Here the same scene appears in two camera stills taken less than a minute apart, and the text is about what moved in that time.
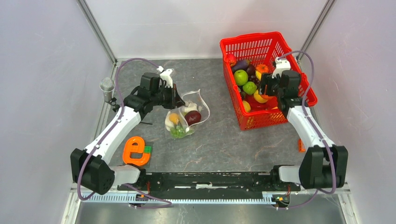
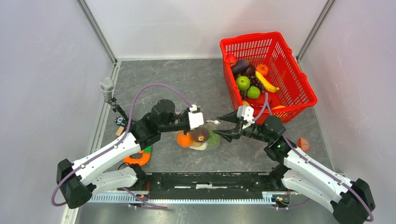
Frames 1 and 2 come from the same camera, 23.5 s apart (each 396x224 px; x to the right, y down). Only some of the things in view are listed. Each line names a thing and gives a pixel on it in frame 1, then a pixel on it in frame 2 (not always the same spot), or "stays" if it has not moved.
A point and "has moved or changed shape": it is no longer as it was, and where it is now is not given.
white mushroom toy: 192,107 has moved or changed shape
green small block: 147,149 stays
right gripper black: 266,80 -> 232,116
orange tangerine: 268,97 -> 185,141
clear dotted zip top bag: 180,122 has moved or changed shape
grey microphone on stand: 107,85 stays
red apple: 231,59 stays
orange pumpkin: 262,68 stays
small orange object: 300,146 stays
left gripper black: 175,100 -> 186,113
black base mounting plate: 208,184 stays
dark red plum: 192,116 has moved or changed shape
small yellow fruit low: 247,107 stays
